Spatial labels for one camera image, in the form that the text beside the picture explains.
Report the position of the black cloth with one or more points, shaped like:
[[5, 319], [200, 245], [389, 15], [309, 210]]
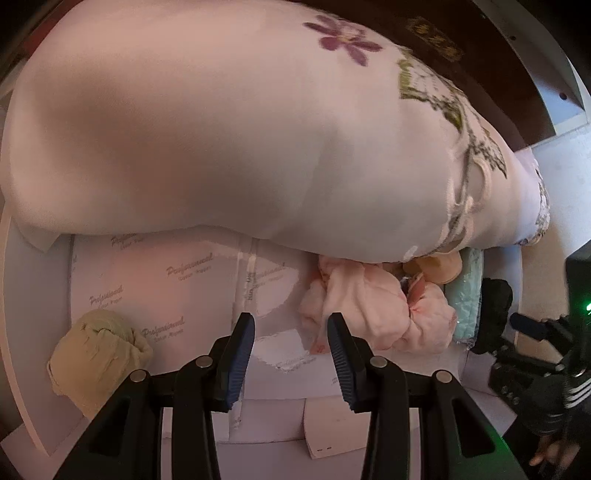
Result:
[[494, 309]]

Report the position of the peach stockings bundle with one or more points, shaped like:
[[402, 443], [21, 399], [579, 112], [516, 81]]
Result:
[[438, 267]]

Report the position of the floral pink quilt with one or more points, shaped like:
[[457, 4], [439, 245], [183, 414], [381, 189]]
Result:
[[231, 138]]

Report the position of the mint green cloth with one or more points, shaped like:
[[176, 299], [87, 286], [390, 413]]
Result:
[[466, 300]]

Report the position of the yellow stockings bundle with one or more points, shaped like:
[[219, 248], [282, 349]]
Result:
[[97, 350]]

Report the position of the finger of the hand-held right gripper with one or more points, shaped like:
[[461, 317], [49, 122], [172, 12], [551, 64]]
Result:
[[531, 359], [526, 323]]

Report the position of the person's right hand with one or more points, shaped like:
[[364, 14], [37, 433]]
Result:
[[554, 410]]

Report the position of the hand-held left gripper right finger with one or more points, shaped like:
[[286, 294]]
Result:
[[341, 364]]

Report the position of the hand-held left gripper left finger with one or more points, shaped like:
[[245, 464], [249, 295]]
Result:
[[238, 364]]

